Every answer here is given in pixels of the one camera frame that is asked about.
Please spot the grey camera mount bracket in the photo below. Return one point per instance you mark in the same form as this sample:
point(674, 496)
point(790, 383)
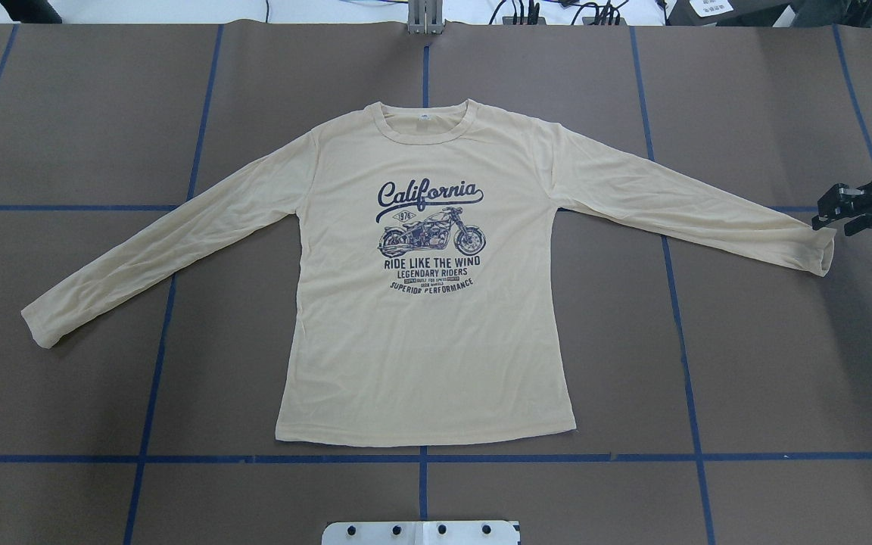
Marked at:
point(425, 17)

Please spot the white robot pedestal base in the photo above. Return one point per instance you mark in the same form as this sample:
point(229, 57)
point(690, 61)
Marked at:
point(423, 532)

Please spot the cream long-sleeve graphic shirt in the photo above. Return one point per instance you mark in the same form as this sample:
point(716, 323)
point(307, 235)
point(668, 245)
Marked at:
point(425, 303)

